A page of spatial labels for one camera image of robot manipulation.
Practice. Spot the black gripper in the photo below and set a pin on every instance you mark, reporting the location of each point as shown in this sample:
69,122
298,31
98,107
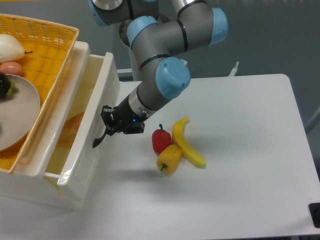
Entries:
122,119

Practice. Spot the white top drawer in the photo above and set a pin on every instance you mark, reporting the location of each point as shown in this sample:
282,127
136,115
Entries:
71,169

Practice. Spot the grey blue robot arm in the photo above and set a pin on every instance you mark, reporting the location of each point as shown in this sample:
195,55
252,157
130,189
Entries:
155,47

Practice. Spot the white drawer cabinet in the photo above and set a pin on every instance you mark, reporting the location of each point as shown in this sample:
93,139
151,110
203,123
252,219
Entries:
28,180

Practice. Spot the red bell pepper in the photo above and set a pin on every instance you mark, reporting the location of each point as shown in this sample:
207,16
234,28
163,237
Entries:
161,139

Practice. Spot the croissant bread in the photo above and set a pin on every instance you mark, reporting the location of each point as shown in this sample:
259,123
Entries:
72,125

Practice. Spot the yellow banana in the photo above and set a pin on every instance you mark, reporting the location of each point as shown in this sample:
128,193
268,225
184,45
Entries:
192,155

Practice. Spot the yellow bell pepper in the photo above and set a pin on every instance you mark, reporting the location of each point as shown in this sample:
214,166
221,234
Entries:
169,159

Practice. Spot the grey plate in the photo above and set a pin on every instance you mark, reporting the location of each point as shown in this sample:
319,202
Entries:
18,112

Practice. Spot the yellow wicker basket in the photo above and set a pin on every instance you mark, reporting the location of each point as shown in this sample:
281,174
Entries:
51,44

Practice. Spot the dark purple eggplant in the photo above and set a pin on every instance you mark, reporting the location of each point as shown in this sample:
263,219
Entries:
7,87

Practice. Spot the pink egg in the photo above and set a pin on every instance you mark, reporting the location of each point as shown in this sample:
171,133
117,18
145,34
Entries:
12,68

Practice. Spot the white pear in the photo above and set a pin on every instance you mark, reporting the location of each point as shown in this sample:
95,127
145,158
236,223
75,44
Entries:
11,49

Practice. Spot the black corner object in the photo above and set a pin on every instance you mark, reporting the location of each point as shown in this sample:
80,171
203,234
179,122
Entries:
314,209

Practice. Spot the black top drawer handle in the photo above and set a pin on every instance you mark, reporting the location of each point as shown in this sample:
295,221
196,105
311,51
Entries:
98,140

